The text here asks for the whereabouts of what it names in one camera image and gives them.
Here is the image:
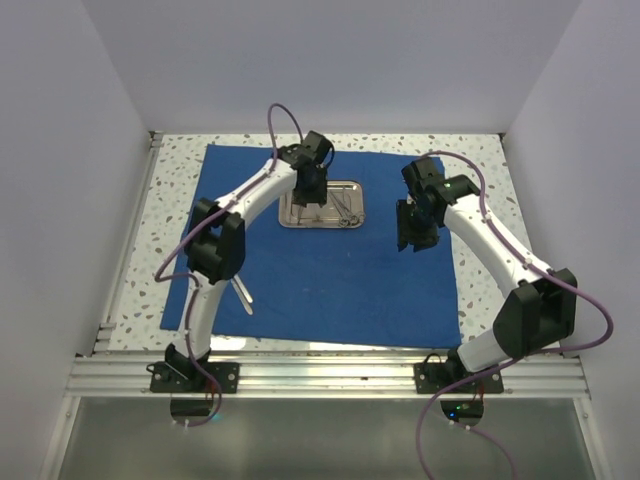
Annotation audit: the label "blue surgical cloth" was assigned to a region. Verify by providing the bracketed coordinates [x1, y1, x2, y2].
[159, 143, 462, 349]

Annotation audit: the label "steel tweezers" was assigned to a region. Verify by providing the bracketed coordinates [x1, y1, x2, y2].
[233, 276, 253, 304]

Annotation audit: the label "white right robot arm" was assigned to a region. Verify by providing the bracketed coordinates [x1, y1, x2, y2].
[396, 157, 577, 393]

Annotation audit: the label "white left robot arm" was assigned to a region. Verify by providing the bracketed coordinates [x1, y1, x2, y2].
[159, 131, 335, 393]

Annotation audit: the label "steel surgical scissors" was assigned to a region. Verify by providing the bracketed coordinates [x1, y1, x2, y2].
[328, 191, 357, 227]

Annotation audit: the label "steel instrument tray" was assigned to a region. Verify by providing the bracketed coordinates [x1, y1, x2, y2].
[278, 180, 366, 229]

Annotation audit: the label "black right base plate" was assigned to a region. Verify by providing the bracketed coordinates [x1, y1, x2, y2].
[413, 353, 504, 394]

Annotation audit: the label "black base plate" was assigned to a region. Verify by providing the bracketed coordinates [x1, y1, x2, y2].
[146, 361, 240, 394]
[413, 353, 504, 394]

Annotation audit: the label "aluminium mounting rail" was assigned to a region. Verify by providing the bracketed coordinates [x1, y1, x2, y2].
[65, 350, 590, 399]

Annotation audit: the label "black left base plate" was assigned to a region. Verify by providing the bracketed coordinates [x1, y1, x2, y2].
[146, 361, 240, 394]

